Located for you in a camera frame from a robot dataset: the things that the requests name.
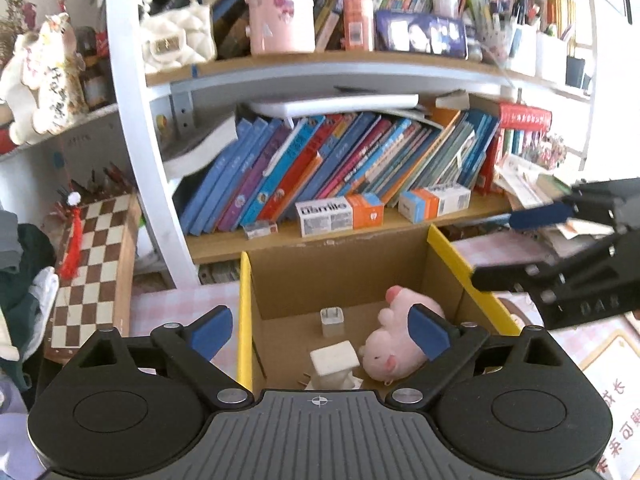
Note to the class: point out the orange pink bottle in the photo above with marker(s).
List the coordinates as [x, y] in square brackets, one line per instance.
[358, 25]

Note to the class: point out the white quilted pearl handbag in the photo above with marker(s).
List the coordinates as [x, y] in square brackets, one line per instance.
[176, 38]

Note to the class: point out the red dictionary book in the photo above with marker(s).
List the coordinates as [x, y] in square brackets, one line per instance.
[517, 124]

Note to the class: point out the row of leaning books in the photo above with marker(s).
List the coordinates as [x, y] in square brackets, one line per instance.
[270, 171]

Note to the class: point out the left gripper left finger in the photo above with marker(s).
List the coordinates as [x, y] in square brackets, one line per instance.
[189, 351]

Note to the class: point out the pink plush pig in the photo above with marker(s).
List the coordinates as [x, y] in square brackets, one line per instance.
[389, 354]

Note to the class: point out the messy paper pile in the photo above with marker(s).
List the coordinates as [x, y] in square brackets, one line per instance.
[534, 195]

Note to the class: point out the white bookshelf frame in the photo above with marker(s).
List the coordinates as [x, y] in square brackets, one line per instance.
[208, 87]

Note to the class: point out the yellow cardboard box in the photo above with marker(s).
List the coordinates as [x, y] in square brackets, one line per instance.
[283, 289]

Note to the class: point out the blue printed pencil case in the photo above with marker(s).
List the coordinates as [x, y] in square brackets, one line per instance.
[402, 31]

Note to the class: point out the wooden chessboard box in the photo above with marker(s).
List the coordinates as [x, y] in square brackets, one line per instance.
[97, 296]

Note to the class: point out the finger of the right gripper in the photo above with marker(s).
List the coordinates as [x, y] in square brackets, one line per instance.
[610, 263]
[613, 203]

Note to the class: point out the pile of clothes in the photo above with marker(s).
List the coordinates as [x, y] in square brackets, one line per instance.
[27, 289]

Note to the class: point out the red tassel ornament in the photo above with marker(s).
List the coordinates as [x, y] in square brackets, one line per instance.
[71, 259]

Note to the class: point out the pink cylindrical tumbler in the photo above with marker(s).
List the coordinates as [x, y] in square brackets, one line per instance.
[281, 26]

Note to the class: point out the small red white box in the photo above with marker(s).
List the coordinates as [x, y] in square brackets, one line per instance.
[260, 228]

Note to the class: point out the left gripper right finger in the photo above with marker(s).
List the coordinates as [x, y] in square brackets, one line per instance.
[448, 348]

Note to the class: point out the small white plug adapter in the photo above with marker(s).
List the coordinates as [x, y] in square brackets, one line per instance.
[332, 322]

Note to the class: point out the floral lucky cat figure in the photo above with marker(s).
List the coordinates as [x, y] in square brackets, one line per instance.
[41, 83]

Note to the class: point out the large white charger block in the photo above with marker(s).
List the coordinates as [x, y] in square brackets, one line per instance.
[333, 368]

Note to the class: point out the white orange toothpaste box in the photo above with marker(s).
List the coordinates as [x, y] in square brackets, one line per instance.
[338, 214]

